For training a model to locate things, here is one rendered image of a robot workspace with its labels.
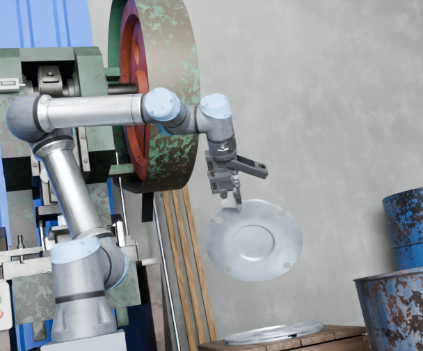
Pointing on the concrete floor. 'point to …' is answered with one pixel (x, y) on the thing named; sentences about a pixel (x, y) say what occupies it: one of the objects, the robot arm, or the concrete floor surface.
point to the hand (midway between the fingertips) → (241, 207)
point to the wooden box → (306, 342)
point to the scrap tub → (405, 309)
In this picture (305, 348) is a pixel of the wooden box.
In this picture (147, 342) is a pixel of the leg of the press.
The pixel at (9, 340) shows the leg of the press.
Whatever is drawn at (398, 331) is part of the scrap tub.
